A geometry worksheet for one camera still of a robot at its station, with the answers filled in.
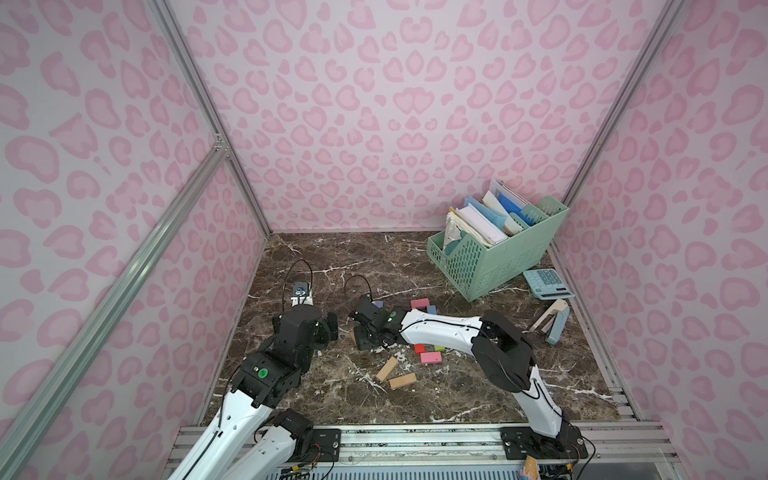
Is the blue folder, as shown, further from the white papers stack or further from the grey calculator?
the grey calculator

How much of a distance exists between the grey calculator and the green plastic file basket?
1.1 inches

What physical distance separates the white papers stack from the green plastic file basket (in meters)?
0.01

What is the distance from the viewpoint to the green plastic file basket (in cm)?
85

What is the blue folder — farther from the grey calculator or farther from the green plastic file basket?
the grey calculator

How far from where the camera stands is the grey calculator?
1003 millimetres

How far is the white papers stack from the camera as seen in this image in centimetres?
84
